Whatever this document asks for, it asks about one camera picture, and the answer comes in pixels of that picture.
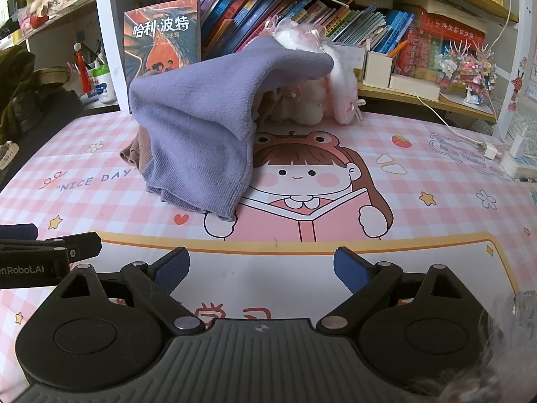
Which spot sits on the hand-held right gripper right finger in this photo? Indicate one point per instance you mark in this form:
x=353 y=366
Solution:
x=349 y=272

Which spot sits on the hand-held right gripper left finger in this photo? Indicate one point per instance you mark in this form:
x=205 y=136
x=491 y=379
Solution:
x=173 y=272

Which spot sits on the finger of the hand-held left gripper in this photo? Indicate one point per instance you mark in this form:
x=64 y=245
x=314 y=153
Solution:
x=16 y=232
x=84 y=245

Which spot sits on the purple and brown sweater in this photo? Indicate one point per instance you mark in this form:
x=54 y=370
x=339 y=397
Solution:
x=201 y=113

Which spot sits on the pink checked cartoon desk mat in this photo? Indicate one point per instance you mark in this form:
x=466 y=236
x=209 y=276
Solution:
x=419 y=218

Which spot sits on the dark olive bag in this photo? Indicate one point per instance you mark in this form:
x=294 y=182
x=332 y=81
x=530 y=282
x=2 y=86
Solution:
x=25 y=88

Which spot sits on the white pen cup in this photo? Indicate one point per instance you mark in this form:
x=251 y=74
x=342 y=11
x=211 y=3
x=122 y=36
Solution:
x=104 y=86

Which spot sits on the white charger plug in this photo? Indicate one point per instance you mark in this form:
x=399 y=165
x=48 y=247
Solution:
x=491 y=152

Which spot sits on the white and pink plush rabbit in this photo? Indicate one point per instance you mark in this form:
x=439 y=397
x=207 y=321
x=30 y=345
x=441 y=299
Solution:
x=344 y=79

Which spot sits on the white flat box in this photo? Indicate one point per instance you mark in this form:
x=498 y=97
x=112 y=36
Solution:
x=415 y=86

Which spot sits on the white power strip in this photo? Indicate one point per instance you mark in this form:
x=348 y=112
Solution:
x=518 y=163

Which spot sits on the white pen box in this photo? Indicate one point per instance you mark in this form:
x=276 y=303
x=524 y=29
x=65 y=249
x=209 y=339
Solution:
x=377 y=69

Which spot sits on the white and wooden bookshelf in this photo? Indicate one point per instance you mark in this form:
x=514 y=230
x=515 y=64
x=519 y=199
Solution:
x=107 y=29

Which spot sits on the dragon cover book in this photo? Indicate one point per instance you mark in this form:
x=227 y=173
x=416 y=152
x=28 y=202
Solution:
x=163 y=37

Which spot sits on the orange pen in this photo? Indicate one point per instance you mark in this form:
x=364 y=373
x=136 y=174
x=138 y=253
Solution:
x=396 y=49

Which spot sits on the sparkly flower ornament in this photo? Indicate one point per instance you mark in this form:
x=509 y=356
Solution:
x=470 y=69

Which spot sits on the red boxed book set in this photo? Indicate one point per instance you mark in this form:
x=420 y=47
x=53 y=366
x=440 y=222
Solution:
x=444 y=37

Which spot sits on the row of colourful books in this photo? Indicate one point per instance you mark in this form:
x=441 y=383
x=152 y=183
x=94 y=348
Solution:
x=260 y=12

